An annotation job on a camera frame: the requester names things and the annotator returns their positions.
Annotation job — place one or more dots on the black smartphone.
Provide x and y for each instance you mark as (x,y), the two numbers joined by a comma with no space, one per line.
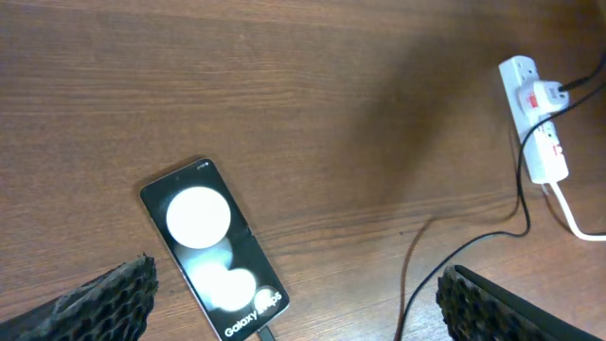
(216,251)

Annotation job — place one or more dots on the white power strip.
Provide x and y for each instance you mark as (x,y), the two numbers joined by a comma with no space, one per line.
(542,149)

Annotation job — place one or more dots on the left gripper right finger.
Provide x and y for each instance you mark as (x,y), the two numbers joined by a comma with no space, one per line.
(475,308)

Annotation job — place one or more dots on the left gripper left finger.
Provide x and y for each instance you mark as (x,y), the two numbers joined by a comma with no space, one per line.
(112,307)

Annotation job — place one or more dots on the white charger adapter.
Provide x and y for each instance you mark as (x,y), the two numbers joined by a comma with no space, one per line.
(538,98)

